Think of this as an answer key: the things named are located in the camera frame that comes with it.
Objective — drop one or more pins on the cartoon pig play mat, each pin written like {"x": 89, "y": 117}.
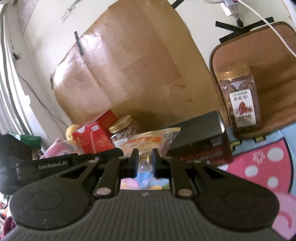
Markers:
{"x": 270, "y": 162}

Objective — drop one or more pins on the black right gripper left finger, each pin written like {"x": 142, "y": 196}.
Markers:
{"x": 113, "y": 172}

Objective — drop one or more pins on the peanut jar gold lid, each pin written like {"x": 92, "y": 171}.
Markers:
{"x": 123, "y": 129}

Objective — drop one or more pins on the clear peanut snack bag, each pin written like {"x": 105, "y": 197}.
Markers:
{"x": 146, "y": 142}

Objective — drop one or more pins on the pecan jar gold lid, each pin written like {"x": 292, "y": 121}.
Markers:
{"x": 240, "y": 95}

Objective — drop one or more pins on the yellow plush toy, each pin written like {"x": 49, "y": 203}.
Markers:
{"x": 69, "y": 134}

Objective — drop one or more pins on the black snack box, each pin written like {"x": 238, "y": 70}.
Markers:
{"x": 204, "y": 139}

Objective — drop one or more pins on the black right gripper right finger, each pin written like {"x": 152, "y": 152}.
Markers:
{"x": 173, "y": 170}

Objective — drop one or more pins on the large cardboard sheet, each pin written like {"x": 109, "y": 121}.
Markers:
{"x": 138, "y": 58}

